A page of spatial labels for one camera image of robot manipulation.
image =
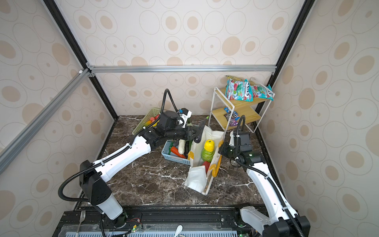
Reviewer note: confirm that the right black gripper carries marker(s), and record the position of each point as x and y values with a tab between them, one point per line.
223	149

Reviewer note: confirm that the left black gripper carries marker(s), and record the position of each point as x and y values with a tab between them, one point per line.
188	133

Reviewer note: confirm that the yellow toy bell pepper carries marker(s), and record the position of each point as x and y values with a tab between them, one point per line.
209	146

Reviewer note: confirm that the white grocery bag yellow handles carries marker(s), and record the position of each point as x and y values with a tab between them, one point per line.
197	178

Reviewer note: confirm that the green toy cabbage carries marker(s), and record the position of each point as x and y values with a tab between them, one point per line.
207	156

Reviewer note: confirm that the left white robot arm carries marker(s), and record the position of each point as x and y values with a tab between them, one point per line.
93	177

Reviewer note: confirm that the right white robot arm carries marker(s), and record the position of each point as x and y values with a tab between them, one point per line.
281	220

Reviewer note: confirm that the colorful candy bag left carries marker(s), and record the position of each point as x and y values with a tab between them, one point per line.
238	89

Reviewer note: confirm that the colorful candy bag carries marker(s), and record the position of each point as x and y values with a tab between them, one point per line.
238	89
262	92

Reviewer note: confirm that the colorful candy bag right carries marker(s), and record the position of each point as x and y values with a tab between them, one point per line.
262	92

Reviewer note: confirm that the white toy daikon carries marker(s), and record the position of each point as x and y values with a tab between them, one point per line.
181	146

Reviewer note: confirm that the orange toy carrot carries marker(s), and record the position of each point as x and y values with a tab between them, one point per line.
175	151

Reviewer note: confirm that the dark candy packet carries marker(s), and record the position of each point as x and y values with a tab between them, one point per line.
232	118

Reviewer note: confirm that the blue perforated plastic basket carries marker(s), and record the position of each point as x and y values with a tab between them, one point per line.
170	156

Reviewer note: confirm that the green perforated plastic basket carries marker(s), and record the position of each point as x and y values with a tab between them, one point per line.
152	113

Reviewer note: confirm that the white spoon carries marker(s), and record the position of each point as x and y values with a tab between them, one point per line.
178	230

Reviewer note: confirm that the silver horizontal aluminium bar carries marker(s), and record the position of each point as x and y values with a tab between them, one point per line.
163	69

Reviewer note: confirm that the silver diagonal aluminium bar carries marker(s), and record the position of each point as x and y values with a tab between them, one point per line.
25	136

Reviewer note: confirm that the metal fork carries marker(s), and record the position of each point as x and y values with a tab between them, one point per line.
82	218

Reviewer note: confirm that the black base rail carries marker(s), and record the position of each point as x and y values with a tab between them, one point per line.
157	221

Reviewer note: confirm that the black right frame post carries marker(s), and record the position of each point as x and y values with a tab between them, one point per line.
286	26

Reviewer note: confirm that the black vertical frame post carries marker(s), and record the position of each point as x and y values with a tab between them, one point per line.
57	16

